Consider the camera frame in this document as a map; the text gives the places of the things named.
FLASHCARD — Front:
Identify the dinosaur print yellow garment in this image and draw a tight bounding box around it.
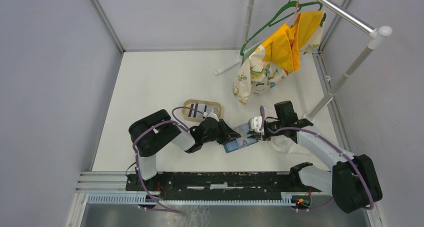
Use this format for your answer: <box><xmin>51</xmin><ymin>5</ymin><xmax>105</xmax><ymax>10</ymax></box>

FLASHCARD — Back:
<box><xmin>232</xmin><ymin>10</ymin><xmax>327</xmax><ymax>105</ymax></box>

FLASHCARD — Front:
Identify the pink clothes hanger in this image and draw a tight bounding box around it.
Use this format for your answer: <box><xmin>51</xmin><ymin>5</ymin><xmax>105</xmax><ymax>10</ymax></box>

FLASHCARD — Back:
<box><xmin>284</xmin><ymin>0</ymin><xmax>305</xmax><ymax>24</ymax></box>

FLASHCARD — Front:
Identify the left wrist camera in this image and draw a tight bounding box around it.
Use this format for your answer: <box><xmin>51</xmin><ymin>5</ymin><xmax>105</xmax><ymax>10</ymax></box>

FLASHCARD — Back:
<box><xmin>203</xmin><ymin>108</ymin><xmax>219</xmax><ymax>122</ymax></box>

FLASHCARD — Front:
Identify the VIP card in tray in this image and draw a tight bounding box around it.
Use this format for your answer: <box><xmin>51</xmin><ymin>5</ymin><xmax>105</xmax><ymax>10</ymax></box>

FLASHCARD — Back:
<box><xmin>187</xmin><ymin>103</ymin><xmax>208</xmax><ymax>119</ymax></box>

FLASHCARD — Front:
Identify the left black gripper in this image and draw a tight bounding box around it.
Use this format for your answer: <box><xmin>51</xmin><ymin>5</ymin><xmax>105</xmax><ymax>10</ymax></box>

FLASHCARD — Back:
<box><xmin>202</xmin><ymin>119</ymin><xmax>241</xmax><ymax>145</ymax></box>

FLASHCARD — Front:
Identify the blue card holder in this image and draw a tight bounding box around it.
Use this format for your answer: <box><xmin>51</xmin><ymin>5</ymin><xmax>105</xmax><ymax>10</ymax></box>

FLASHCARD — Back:
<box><xmin>223</xmin><ymin>123</ymin><xmax>259</xmax><ymax>153</ymax></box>

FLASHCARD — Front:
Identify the beige oval tray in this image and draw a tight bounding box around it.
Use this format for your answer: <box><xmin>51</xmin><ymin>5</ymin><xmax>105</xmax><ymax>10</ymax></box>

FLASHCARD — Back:
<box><xmin>182</xmin><ymin>99</ymin><xmax>223</xmax><ymax>122</ymax></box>

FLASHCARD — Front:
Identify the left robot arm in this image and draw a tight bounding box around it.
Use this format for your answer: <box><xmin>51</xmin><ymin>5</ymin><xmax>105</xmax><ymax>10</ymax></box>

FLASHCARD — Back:
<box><xmin>128</xmin><ymin>107</ymin><xmax>241</xmax><ymax>191</ymax></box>

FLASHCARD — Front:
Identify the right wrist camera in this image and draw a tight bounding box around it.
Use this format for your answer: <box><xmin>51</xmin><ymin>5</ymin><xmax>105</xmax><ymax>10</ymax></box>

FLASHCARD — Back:
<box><xmin>248</xmin><ymin>116</ymin><xmax>265</xmax><ymax>133</ymax></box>

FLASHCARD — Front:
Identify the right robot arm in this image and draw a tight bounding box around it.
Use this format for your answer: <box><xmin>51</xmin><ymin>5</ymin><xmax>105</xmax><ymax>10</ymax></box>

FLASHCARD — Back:
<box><xmin>247</xmin><ymin>101</ymin><xmax>383</xmax><ymax>214</ymax></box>

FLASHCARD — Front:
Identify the metal clothes rack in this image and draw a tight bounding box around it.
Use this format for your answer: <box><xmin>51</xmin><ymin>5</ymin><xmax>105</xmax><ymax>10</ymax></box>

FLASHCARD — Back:
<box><xmin>213</xmin><ymin>0</ymin><xmax>393</xmax><ymax>122</ymax></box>

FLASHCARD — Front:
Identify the white cloth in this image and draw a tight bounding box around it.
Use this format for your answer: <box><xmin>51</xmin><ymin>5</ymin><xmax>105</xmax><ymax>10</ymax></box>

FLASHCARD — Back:
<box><xmin>264</xmin><ymin>96</ymin><xmax>332</xmax><ymax>155</ymax></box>

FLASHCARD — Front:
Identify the green clothes hanger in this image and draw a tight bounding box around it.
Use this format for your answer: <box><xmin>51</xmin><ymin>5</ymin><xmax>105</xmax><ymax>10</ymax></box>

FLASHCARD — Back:
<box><xmin>239</xmin><ymin>0</ymin><xmax>323</xmax><ymax>57</ymax></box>

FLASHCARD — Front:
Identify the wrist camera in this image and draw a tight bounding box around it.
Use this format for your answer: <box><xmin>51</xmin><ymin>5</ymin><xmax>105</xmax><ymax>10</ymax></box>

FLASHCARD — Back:
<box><xmin>203</xmin><ymin>108</ymin><xmax>219</xmax><ymax>122</ymax></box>
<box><xmin>248</xmin><ymin>116</ymin><xmax>265</xmax><ymax>133</ymax></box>

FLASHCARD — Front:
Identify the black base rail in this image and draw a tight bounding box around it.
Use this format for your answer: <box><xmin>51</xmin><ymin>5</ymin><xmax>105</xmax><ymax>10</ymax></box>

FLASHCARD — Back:
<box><xmin>125</xmin><ymin>171</ymin><xmax>319</xmax><ymax>201</ymax></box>

